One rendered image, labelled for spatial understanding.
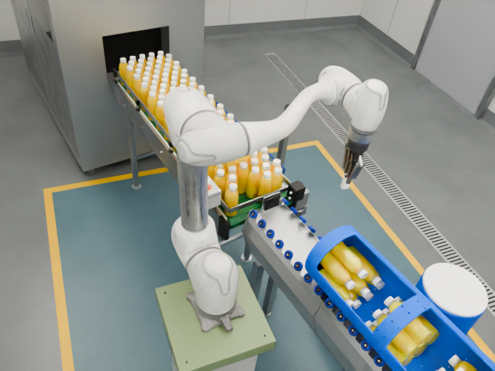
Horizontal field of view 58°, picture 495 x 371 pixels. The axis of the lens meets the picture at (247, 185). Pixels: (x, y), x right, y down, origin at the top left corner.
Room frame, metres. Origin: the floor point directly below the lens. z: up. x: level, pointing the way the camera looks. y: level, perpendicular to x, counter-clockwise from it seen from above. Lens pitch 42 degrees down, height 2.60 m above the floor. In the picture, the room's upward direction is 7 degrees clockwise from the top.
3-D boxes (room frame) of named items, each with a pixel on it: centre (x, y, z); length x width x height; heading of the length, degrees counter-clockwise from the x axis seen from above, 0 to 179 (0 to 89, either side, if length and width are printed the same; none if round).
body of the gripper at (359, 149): (1.30, -0.37, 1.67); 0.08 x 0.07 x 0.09; 17
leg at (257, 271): (1.57, -0.12, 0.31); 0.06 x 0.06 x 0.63; 38
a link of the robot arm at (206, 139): (1.00, 0.12, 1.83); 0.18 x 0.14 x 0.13; 122
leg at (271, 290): (1.66, -0.23, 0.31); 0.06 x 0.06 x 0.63; 38
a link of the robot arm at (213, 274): (0.99, 0.07, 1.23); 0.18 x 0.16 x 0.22; 32
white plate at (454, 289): (1.24, -0.96, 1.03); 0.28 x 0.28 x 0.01
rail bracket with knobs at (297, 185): (1.82, -0.26, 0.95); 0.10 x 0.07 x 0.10; 128
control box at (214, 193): (1.65, 0.22, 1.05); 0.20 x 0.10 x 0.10; 38
